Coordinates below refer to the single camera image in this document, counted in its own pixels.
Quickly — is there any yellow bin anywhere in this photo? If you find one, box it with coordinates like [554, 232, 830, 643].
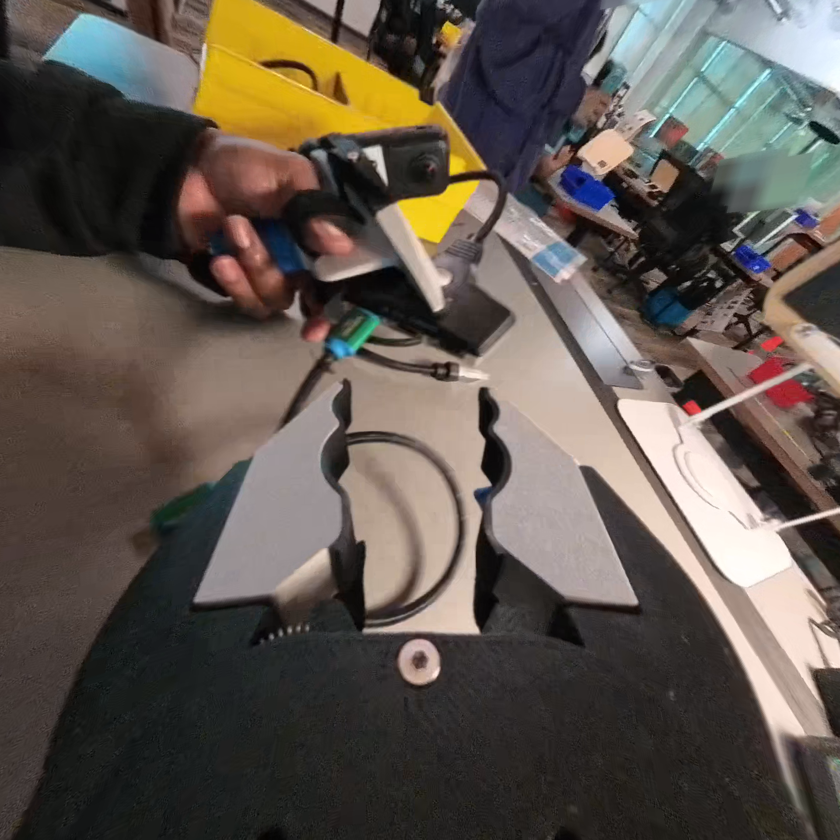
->
[192, 0, 488, 245]

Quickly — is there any white base lamp stand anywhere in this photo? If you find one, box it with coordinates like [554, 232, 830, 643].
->
[617, 361, 840, 589]

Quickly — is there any black hdmi switch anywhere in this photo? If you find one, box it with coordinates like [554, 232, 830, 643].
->
[341, 262, 517, 358]

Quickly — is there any red plastic bin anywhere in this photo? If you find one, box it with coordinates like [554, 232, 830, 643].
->
[747, 335, 816, 409]

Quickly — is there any person's left hand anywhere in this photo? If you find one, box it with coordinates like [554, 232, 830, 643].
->
[176, 128, 358, 343]

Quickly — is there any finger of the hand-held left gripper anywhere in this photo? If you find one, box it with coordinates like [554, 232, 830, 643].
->
[311, 210, 403, 283]
[375, 202, 452, 314]

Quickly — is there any beige framed black panel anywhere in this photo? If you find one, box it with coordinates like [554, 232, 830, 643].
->
[763, 239, 840, 368]

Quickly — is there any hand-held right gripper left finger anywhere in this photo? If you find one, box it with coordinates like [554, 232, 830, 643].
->
[192, 379, 366, 627]

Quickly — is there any wooden work table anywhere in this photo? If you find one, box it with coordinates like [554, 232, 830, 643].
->
[689, 328, 840, 513]

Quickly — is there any blue floor bin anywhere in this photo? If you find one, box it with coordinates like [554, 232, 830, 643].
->
[642, 284, 698, 330]

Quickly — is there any clear plastic bag blue label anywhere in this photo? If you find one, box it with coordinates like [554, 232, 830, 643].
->
[486, 193, 589, 284]

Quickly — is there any grey desk cable cover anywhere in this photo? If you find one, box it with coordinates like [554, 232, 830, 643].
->
[525, 259, 647, 389]

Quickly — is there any black office chair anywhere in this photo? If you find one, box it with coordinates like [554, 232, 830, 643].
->
[633, 151, 729, 296]

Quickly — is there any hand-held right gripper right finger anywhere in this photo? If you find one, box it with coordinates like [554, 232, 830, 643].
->
[474, 387, 641, 611]

